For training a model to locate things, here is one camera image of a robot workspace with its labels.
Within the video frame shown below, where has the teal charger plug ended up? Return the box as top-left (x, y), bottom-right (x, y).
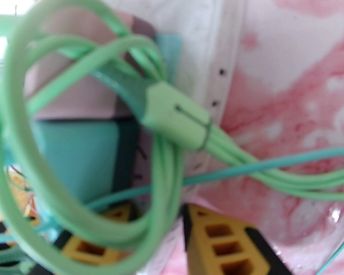
top-left (32, 119), bottom-right (138, 208)

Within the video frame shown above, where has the white power strip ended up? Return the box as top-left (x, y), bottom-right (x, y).
top-left (103, 0), bottom-right (248, 275)

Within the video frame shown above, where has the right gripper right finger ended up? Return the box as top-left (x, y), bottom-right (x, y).
top-left (183, 204), bottom-right (293, 275)

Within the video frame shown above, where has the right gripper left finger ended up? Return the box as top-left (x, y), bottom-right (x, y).
top-left (54, 203), bottom-right (133, 266)

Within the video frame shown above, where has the light green charging cable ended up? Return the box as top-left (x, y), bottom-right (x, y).
top-left (0, 0), bottom-right (344, 275)

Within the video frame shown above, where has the pink charger plug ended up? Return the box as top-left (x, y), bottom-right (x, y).
top-left (24, 10), bottom-right (157, 121)

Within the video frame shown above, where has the thin teal charging cable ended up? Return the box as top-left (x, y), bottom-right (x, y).
top-left (32, 149), bottom-right (344, 275)

